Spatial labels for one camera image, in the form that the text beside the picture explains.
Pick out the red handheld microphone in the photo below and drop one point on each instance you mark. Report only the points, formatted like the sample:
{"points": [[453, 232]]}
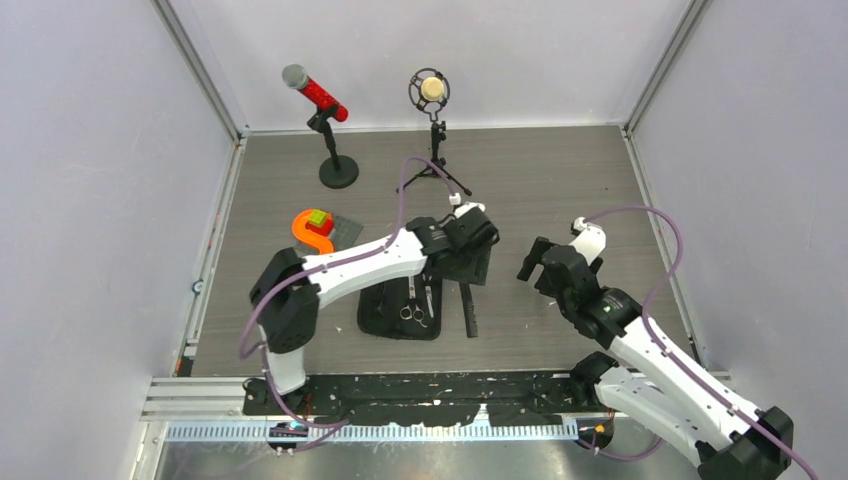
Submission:
{"points": [[295, 77]]}

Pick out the beige condenser microphone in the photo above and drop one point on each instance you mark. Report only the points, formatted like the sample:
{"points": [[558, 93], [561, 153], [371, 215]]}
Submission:
{"points": [[428, 86]]}

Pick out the grey studded base plate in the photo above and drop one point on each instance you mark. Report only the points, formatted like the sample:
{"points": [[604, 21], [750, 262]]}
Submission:
{"points": [[344, 236]]}

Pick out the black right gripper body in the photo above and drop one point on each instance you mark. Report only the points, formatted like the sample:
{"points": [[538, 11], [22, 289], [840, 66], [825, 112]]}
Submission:
{"points": [[534, 258]]}

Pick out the black comb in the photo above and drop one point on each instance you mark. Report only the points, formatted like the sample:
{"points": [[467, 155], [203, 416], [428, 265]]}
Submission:
{"points": [[471, 325]]}

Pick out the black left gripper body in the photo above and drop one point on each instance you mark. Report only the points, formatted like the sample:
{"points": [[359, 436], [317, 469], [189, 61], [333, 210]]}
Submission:
{"points": [[471, 266]]}

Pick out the silver thinning scissors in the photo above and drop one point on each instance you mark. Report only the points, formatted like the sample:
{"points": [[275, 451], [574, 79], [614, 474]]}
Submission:
{"points": [[418, 311]]}

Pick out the black tool pouch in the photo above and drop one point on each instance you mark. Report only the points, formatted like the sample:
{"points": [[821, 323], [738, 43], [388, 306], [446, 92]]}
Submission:
{"points": [[378, 310]]}

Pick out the black round-base microphone stand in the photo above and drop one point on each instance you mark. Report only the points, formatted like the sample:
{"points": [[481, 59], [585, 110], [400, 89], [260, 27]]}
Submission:
{"points": [[337, 171]]}

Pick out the orange curved toy slide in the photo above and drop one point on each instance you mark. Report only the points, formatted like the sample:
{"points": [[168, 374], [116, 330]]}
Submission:
{"points": [[299, 225]]}

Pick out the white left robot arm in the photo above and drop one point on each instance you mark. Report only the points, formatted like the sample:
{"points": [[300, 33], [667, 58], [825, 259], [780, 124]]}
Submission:
{"points": [[290, 292]]}

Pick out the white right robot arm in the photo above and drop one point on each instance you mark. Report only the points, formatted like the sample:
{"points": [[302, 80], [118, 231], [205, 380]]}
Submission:
{"points": [[643, 374]]}

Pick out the black tripod microphone stand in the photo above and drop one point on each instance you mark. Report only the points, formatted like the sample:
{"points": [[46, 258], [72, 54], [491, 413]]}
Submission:
{"points": [[437, 167]]}

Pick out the lime green toy brick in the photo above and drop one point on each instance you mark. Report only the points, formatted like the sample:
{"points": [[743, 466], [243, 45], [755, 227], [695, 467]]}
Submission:
{"points": [[318, 218]]}

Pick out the red toy block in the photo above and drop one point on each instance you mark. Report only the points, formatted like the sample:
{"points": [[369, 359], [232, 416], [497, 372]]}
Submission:
{"points": [[325, 231]]}

